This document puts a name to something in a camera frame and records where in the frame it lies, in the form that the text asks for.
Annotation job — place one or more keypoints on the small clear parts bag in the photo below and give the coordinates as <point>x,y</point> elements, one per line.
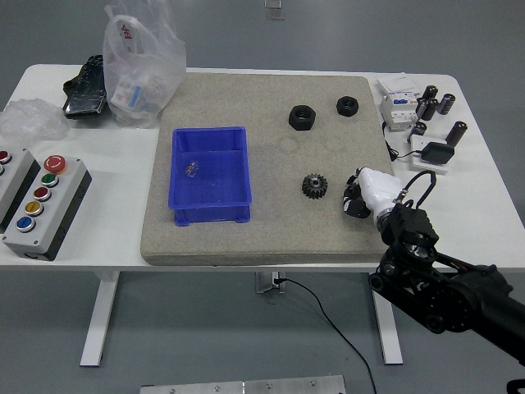
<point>191,169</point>

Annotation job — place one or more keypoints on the white circuit breaker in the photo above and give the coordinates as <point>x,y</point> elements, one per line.
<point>395,111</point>

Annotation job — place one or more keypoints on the grey five-button control box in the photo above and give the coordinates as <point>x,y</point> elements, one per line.
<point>45,213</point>

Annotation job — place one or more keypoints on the clear plastic wrap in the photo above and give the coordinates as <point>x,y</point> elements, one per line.
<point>28,121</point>

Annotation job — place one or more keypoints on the tall black cylindrical capacitor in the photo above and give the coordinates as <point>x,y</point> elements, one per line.
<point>456,133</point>

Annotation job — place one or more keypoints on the large black hex nut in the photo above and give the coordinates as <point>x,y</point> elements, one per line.
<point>296,123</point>

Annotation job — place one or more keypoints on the blue plastic box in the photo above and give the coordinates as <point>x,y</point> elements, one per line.
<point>213,184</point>

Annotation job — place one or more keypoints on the white blue carton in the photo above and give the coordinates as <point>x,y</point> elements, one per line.
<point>125,94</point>

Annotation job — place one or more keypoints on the white table leg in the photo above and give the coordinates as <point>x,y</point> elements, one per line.
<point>389,336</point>
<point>98,320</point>

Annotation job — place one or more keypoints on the silver metal plate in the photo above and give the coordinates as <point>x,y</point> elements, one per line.
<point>246,386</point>

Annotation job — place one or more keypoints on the black power adapter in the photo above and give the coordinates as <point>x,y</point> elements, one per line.
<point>438,152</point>

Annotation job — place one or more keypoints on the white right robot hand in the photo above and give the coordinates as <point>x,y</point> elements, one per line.
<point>379,186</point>

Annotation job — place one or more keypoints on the grey control box red button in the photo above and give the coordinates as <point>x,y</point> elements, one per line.
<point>14,180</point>

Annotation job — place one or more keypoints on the small black hex nut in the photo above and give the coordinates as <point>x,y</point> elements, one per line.
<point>342,110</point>

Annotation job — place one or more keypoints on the white plastic shopping bag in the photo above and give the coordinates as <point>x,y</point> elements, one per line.
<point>139,53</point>

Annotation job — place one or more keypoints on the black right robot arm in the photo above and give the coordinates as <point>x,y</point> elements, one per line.
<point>471,295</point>

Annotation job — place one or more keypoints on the grey-brown foam mat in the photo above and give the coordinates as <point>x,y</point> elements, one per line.
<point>266,230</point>

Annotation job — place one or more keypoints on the black metal gear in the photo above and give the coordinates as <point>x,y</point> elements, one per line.
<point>320,191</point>

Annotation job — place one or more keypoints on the silver under-table control box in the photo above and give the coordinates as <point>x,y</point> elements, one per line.
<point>264,283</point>

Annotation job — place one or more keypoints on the black crinkled pouch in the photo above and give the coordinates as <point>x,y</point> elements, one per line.
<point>84,92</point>

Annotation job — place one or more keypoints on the clear floor fixture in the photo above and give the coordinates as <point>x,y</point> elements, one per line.
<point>274,11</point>

